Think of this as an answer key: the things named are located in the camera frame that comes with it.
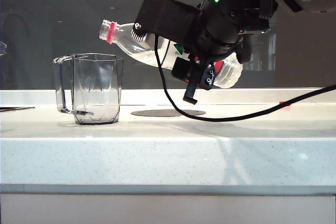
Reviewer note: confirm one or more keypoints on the red bottle cap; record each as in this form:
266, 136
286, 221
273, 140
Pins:
283, 102

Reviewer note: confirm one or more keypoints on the transparent grey plastic mug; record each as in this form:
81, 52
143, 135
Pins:
94, 90

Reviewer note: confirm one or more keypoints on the Nongfu Spring mineral water bottle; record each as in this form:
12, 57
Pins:
126, 37

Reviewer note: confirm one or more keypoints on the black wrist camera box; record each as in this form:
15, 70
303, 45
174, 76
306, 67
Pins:
168, 16

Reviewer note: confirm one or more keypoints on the dark round countertop disc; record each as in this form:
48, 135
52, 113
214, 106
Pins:
152, 113

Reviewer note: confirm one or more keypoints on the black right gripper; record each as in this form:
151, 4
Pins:
218, 32

